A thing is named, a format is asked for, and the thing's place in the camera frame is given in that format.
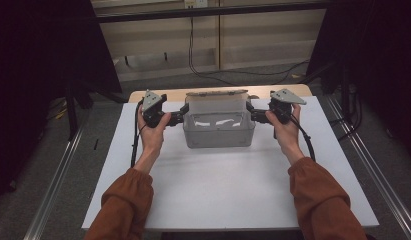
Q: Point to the transparent grey storage box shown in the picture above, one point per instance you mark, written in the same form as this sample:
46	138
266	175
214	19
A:
219	133

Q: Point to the transparent grey box lid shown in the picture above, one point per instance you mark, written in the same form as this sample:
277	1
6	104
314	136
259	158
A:
217	101

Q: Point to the person's right hand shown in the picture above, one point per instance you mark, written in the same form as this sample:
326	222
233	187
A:
286	133

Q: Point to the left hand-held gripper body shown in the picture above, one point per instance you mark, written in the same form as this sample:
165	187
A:
153	106

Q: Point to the black curtain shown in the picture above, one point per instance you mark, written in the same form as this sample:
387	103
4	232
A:
43	66
376	60

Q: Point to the metal floor rail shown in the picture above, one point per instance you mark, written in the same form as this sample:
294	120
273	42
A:
56	180
373	166

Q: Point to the black metal stand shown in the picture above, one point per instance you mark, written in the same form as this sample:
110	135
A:
73	110

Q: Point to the white wall socket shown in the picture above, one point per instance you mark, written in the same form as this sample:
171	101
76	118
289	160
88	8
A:
196	3

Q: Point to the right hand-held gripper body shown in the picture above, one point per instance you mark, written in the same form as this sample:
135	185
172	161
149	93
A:
283	103

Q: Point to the beige cabinet counter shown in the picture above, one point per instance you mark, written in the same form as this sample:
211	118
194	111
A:
253	36

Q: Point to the person's left hand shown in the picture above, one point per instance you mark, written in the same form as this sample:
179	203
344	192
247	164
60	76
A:
152	135

